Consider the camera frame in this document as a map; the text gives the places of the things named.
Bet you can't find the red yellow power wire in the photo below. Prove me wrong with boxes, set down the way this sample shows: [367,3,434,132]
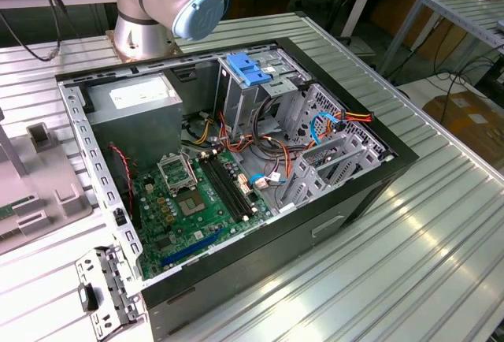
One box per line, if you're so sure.
[336,108,374,132]

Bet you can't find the silver perforated disk bay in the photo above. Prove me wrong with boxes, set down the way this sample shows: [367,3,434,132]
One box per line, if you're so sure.
[275,84,390,217]

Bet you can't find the black RAM slot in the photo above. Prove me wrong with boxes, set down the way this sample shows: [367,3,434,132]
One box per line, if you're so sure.
[198,155,246,225]
[207,151,256,220]

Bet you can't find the silver optical drive cage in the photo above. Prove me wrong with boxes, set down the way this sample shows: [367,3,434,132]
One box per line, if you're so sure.
[214,48,312,143]

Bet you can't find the CPU socket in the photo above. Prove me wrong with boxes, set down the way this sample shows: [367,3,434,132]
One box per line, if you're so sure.
[175,188,210,217]

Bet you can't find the blue plastic drive latch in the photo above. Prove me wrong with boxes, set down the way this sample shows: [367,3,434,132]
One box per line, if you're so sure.
[226,54,273,87]

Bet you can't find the metal socket cover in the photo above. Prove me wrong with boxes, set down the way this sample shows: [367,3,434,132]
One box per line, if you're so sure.
[156,152,198,197]

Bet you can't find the green motherboard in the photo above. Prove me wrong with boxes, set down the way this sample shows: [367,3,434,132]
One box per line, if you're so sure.
[129,148,276,280]

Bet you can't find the black open PC case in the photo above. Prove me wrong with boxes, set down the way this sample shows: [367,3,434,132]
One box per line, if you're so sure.
[54,36,421,339]

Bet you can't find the blue expansion slot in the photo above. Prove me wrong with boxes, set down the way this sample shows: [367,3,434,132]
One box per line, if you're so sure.
[159,227,226,269]

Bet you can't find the grey power supply unit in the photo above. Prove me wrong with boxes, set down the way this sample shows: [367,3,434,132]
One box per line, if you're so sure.
[84,73,185,170]

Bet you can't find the black case fan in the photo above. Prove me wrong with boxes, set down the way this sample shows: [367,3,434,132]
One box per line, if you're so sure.
[107,143,139,229]

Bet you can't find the grey parts rack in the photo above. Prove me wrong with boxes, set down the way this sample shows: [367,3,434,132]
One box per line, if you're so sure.
[0,120,95,257]

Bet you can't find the large flat cardboard box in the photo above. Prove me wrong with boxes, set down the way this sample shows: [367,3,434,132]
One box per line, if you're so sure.
[423,89,504,162]

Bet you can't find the green RAM stick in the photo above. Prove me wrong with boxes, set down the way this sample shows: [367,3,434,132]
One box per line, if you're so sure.
[0,195,35,221]

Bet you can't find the black orange wire bundle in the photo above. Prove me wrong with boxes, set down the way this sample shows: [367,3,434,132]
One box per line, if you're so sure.
[217,95,301,186]

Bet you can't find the yellow black power wires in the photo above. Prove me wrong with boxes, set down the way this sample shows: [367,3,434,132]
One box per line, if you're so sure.
[194,112,217,147]

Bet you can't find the red black fan wire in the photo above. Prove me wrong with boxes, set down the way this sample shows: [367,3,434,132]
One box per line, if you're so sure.
[108,143,135,203]

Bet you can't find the silver expansion slot bracket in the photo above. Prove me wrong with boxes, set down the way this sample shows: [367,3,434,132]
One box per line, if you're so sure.
[74,244,145,339]

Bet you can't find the black blue bracket latch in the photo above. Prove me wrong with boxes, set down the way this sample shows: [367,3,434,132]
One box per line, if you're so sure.
[77,282,100,312]

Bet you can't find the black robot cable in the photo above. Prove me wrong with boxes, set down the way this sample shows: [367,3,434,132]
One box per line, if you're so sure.
[0,0,66,63]

